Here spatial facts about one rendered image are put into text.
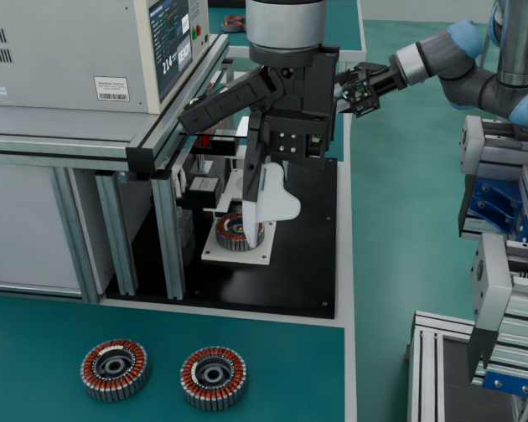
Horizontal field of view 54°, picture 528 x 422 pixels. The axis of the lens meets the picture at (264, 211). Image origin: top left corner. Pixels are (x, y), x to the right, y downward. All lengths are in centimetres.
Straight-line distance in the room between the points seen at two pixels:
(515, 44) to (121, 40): 68
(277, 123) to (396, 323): 168
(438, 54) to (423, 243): 159
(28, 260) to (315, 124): 76
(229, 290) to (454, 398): 85
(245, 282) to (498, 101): 61
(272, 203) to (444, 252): 204
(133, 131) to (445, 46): 60
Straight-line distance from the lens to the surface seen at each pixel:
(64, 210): 99
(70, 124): 98
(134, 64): 96
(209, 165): 140
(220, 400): 89
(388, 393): 191
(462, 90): 113
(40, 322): 112
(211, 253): 115
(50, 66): 103
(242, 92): 52
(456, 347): 182
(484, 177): 129
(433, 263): 246
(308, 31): 49
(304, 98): 52
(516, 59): 104
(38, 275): 115
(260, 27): 49
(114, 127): 95
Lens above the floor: 150
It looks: 34 degrees down
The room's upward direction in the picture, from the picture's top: straight up
